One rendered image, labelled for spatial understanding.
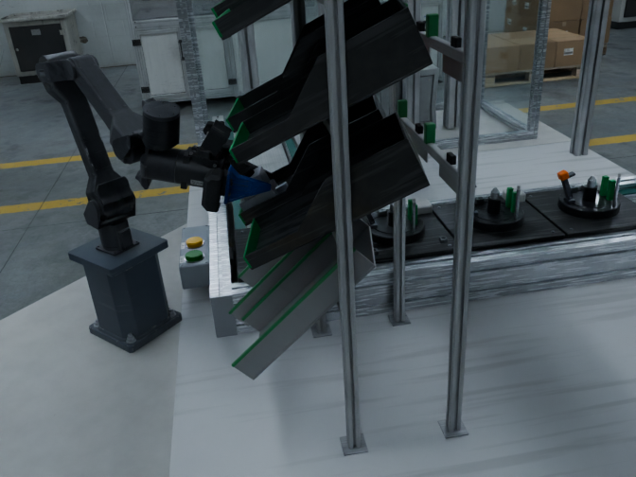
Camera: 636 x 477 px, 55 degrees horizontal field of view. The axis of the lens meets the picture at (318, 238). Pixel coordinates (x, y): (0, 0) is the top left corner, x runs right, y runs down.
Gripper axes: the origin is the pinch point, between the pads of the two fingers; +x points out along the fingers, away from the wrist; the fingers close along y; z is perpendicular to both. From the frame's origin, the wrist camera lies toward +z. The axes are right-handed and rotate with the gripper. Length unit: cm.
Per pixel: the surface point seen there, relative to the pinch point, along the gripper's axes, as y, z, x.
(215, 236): 39, -32, -9
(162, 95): 537, -140, -131
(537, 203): 46, -12, 69
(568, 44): 567, -19, 276
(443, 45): -9.7, 27.6, 23.6
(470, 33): -19.5, 30.7, 24.3
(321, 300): -19.0, -9.5, 13.6
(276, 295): -6.3, -17.9, 7.3
